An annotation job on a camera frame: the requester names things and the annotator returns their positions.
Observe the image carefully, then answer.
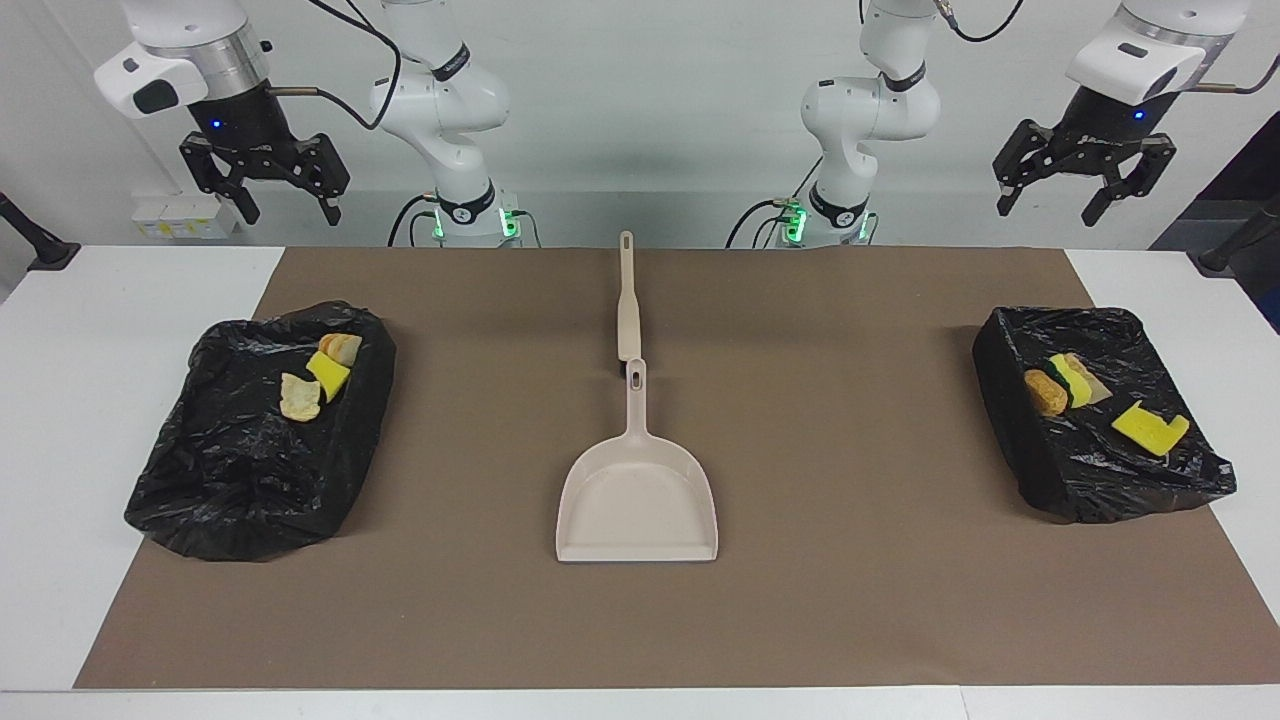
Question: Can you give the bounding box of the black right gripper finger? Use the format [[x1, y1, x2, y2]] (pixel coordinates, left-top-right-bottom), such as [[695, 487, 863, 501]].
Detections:
[[180, 135, 261, 226], [290, 133, 351, 227]]

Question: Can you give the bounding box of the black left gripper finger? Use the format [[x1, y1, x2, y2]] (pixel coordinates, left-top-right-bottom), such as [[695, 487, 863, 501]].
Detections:
[[1082, 135, 1177, 227], [993, 120, 1061, 216]]

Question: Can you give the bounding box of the yellow sponge wedge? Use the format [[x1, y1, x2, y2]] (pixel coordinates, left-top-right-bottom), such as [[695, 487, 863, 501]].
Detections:
[[305, 350, 352, 403]]

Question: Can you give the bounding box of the yellow curved sponge piece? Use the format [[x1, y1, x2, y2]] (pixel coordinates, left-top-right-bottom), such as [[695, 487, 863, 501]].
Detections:
[[1048, 353, 1091, 409]]

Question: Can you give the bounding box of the brown oval sponge lump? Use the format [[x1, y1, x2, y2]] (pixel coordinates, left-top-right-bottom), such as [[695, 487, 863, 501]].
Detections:
[[1024, 368, 1065, 417]]

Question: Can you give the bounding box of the yellow and green sponge piece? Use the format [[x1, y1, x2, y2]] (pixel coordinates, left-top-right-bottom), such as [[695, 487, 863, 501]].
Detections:
[[1112, 400, 1191, 458]]

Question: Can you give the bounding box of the beige hand brush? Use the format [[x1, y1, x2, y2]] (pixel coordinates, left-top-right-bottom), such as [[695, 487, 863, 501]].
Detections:
[[615, 231, 643, 377]]

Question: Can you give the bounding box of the beige plastic dustpan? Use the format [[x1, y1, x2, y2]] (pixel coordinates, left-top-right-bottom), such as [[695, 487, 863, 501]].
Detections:
[[556, 358, 719, 563]]

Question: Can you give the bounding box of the black bag-lined trash bin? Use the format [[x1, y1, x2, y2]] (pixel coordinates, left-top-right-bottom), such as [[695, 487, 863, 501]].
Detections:
[[972, 306, 1237, 525], [124, 301, 397, 562]]

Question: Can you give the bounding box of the dark background panel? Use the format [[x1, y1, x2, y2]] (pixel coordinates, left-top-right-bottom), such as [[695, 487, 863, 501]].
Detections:
[[1148, 110, 1280, 333]]

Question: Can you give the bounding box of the black stand foot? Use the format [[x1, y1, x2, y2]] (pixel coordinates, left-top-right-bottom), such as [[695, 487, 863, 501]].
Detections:
[[0, 192, 81, 272], [1197, 195, 1280, 277]]

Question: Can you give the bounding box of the large brown table mat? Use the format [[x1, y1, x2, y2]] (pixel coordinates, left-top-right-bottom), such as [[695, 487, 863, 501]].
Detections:
[[73, 247, 1280, 689]]

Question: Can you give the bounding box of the white wall socket box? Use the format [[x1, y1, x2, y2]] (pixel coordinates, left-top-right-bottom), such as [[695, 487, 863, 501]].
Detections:
[[133, 194, 242, 240]]

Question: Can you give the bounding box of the black right arm base cable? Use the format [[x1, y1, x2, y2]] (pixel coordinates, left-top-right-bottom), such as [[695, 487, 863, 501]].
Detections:
[[388, 193, 542, 248]]

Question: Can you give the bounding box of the black arm base cable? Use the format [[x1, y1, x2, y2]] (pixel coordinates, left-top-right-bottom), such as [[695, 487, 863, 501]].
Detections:
[[725, 155, 826, 249], [388, 193, 542, 248]]

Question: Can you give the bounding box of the black left arm base cable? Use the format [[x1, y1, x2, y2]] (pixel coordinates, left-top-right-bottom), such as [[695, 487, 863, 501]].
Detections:
[[725, 155, 826, 249]]

